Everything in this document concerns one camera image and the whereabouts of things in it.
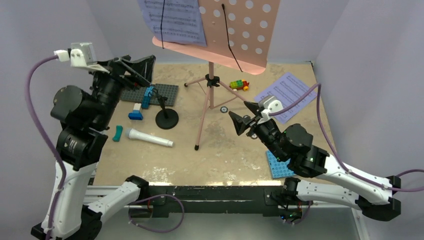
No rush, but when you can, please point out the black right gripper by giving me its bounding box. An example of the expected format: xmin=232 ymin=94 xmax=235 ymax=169
xmin=227 ymin=101 xmax=286 ymax=162

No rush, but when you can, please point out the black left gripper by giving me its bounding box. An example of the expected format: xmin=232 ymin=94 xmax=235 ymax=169
xmin=86 ymin=53 xmax=155 ymax=128

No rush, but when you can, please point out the black microphone stand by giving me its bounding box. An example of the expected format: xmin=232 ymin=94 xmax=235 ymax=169
xmin=152 ymin=88 xmax=179 ymax=130

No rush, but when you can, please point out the white microphone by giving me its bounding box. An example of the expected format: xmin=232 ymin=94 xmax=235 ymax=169
xmin=125 ymin=128 xmax=174 ymax=147

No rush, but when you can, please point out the pink music stand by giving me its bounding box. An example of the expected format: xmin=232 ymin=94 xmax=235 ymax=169
xmin=152 ymin=0 xmax=281 ymax=150

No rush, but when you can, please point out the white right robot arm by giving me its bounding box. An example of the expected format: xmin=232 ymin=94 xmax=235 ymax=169
xmin=228 ymin=97 xmax=402 ymax=222

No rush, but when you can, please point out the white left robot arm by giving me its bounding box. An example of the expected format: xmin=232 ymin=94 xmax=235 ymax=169
xmin=31 ymin=53 xmax=156 ymax=240

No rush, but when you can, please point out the blue poker chip far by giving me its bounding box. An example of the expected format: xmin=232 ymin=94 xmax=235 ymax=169
xmin=220 ymin=106 xmax=228 ymax=113

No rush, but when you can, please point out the colourful brick toy car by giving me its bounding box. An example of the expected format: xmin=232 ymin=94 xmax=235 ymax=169
xmin=229 ymin=79 xmax=250 ymax=92

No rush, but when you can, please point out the blue brick column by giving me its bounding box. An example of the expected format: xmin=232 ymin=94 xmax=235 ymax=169
xmin=141 ymin=86 xmax=154 ymax=109

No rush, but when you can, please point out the dark grey building baseplate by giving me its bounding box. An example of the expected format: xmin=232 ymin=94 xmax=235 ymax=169
xmin=119 ymin=82 xmax=180 ymax=108

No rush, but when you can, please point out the blue and white brick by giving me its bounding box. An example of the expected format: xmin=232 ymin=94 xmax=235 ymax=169
xmin=128 ymin=103 xmax=144 ymax=121

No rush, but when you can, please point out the teal arch block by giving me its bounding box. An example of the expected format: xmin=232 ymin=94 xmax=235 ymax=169
xmin=112 ymin=125 xmax=124 ymax=142

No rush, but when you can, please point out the light blue building baseplate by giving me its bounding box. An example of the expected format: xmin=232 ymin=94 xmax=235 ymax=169
xmin=265 ymin=150 xmax=296 ymax=179

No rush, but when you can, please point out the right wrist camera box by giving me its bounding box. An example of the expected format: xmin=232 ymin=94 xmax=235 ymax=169
xmin=257 ymin=95 xmax=284 ymax=124

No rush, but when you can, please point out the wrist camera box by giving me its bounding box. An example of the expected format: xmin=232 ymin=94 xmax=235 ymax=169
xmin=257 ymin=95 xmax=284 ymax=124
xmin=53 ymin=42 xmax=110 ymax=74

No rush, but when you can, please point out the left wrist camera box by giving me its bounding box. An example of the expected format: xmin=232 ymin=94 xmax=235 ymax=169
xmin=53 ymin=42 xmax=110 ymax=74

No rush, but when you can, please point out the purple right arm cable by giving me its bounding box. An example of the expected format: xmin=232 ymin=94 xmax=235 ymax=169
xmin=269 ymin=82 xmax=424 ymax=193

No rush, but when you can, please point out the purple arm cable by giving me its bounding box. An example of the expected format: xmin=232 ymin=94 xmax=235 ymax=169
xmin=24 ymin=54 xmax=185 ymax=240
xmin=269 ymin=82 xmax=424 ymax=193

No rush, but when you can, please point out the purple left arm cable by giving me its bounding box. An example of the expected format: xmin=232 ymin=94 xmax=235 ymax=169
xmin=24 ymin=54 xmax=185 ymax=240

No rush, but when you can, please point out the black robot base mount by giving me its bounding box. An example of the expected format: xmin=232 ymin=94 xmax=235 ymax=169
xmin=134 ymin=185 xmax=308 ymax=218

